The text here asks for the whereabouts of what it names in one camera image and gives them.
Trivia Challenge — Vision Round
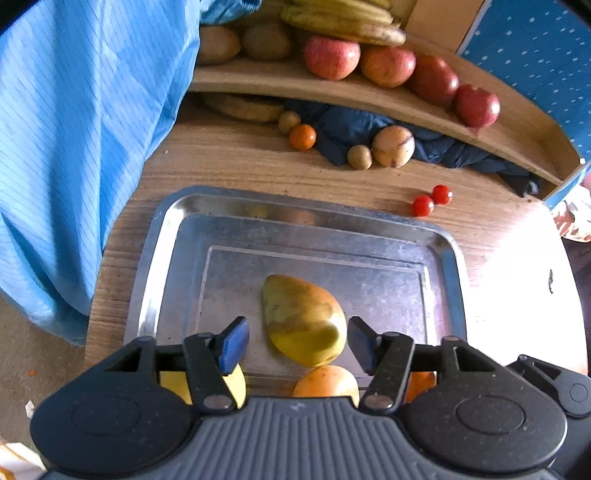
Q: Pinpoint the cherry tomato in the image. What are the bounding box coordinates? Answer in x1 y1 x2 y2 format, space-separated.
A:
412 195 435 218
431 184 454 205

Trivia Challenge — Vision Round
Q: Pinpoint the right kiwi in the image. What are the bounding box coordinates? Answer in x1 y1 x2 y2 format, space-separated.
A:
242 23 293 61

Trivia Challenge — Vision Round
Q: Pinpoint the bottom brown-spotted banana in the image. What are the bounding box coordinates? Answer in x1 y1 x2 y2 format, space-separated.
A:
280 5 407 46

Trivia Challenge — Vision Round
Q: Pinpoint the left kiwi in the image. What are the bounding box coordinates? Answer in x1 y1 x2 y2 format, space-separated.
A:
197 26 242 65

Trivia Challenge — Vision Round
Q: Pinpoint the red apple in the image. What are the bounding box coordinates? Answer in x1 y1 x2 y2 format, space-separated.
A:
454 84 501 129
408 54 460 108
304 35 361 81

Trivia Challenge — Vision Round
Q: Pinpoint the yellow lemon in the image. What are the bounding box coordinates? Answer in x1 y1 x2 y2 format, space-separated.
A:
159 365 246 408

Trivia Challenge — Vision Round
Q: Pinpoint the blue star-pattern fabric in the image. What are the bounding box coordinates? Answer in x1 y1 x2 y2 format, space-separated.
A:
460 0 591 160

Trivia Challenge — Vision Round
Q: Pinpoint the small orange tangerine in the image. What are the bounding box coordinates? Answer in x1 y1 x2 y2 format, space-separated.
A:
288 124 317 151

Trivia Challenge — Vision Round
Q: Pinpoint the middle banana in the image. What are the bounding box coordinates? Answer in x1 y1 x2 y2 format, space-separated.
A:
286 0 394 25

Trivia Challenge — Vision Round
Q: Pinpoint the dark blue padded jacket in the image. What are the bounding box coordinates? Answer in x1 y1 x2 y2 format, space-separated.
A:
283 99 541 197

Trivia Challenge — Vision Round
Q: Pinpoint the kiwi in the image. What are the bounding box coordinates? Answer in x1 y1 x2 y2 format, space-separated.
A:
242 23 293 61
197 26 242 65

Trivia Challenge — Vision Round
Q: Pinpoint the wooden curved shelf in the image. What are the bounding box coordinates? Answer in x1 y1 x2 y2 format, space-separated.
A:
189 8 587 188

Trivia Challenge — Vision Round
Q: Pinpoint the light blue garment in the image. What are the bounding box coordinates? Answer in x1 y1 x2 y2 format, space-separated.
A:
1 1 259 345

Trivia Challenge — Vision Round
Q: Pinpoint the orange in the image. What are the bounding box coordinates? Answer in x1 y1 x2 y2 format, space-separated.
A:
293 365 360 406

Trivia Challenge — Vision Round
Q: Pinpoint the wooden back panel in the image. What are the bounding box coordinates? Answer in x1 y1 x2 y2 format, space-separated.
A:
391 0 491 52

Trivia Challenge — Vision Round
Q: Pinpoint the mango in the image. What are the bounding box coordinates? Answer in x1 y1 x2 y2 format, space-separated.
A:
263 274 348 368

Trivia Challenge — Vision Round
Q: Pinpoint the small tan fruit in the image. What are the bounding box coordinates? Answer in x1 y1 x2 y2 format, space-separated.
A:
277 111 301 135
346 145 373 170

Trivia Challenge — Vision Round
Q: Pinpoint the metal tray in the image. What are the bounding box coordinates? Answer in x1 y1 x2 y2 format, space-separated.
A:
124 186 467 396

